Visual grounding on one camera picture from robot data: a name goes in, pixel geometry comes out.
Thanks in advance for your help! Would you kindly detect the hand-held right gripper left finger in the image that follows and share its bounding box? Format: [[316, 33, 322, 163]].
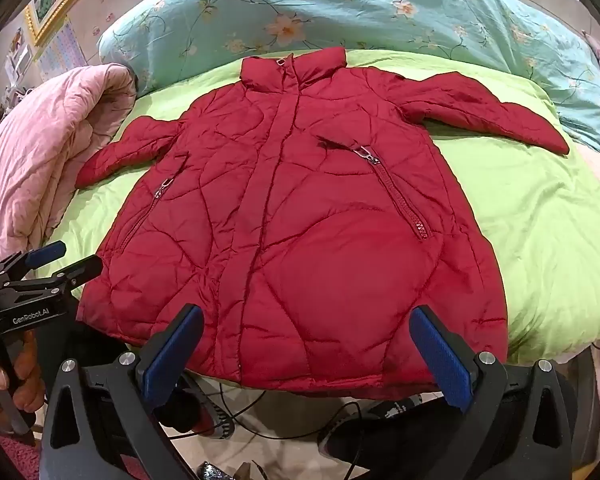
[[42, 304, 204, 480]]

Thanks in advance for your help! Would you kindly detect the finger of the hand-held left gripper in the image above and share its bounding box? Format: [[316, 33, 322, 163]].
[[0, 241, 67, 281], [2, 254, 104, 301]]

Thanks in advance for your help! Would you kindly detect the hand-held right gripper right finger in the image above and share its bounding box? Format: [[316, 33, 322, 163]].
[[409, 305, 586, 480]]

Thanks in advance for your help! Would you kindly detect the red quilted jacket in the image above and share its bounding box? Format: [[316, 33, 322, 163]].
[[75, 47, 571, 398]]

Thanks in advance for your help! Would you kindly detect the person's left hand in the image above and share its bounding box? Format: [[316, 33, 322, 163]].
[[0, 332, 46, 441]]

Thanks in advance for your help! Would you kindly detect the black and red slipper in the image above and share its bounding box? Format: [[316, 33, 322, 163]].
[[167, 375, 237, 442]]

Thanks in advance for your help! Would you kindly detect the black shoe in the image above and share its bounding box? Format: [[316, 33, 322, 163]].
[[317, 392, 461, 463]]

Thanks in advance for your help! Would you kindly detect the pink quilt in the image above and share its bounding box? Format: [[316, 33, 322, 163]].
[[0, 63, 138, 271]]

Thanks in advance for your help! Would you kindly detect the green bed sheet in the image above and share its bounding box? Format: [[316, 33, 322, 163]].
[[32, 47, 600, 366]]

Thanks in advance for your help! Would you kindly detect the cluttered shelf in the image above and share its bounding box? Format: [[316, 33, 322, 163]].
[[0, 25, 37, 128]]

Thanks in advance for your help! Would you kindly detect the teal floral quilt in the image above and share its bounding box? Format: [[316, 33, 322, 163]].
[[96, 0, 600, 161]]

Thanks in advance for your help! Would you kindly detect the black cable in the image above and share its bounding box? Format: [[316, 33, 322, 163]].
[[180, 387, 363, 443]]

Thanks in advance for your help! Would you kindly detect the wall chart poster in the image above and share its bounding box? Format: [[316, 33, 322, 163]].
[[35, 15, 88, 81]]

